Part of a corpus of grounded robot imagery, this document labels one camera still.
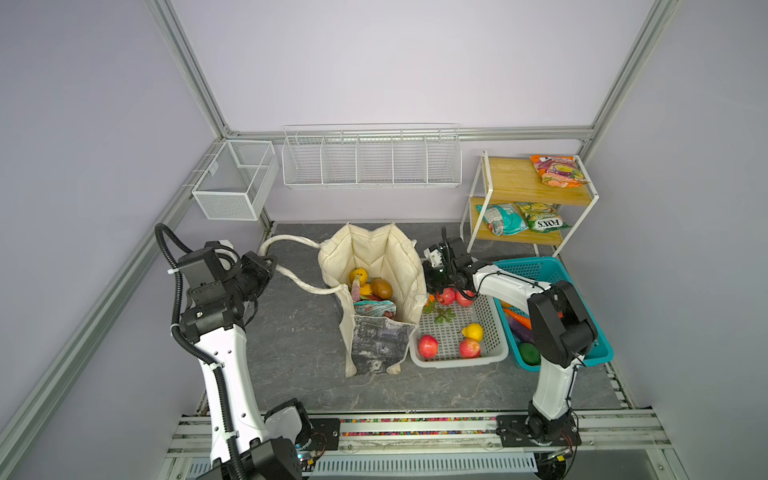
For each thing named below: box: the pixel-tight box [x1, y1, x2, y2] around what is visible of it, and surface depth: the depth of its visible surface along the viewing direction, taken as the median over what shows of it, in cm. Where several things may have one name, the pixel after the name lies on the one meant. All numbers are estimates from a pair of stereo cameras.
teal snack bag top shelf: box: [353, 300, 397, 318], surface depth 83 cm
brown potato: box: [370, 278, 393, 300], surface depth 93 cm
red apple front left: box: [418, 334, 439, 358], surface depth 84 cm
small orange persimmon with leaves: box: [423, 294, 457, 324], surface depth 95 cm
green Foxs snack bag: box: [514, 202, 572, 233], surface depth 98 cm
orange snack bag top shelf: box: [530, 154, 589, 188], surface depth 85 cm
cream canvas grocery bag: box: [258, 223, 427, 378], surface depth 82 cm
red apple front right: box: [459, 337, 481, 359], surface depth 84 cm
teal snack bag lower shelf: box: [476, 203, 529, 236], surface depth 98 cm
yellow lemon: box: [461, 323, 484, 342], surface depth 88 cm
